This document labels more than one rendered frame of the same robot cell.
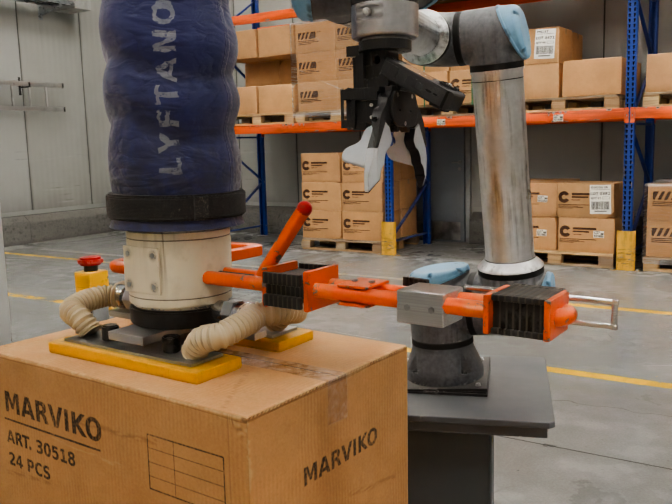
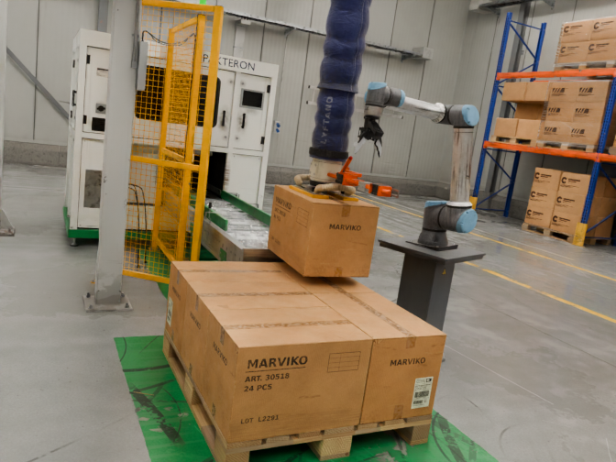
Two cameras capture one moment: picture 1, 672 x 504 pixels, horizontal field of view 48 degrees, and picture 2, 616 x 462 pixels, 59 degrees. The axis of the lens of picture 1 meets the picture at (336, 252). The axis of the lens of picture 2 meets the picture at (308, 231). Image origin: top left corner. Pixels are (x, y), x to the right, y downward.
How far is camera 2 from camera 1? 1.98 m
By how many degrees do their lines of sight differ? 30
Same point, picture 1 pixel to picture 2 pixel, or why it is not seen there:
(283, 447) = (324, 214)
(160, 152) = (321, 137)
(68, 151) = (399, 142)
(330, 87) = (565, 126)
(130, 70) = (319, 114)
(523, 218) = (462, 185)
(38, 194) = (376, 164)
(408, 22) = (375, 112)
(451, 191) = not seen: outside the picture
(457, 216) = not seen: outside the picture
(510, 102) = (462, 140)
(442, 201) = not seen: outside the picture
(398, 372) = (374, 214)
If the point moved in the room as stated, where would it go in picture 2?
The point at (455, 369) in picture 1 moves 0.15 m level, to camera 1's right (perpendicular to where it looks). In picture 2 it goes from (431, 239) to (455, 244)
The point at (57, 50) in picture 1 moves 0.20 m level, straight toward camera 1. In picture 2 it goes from (407, 82) to (406, 81)
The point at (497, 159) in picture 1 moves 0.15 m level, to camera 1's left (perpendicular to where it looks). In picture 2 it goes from (455, 161) to (430, 158)
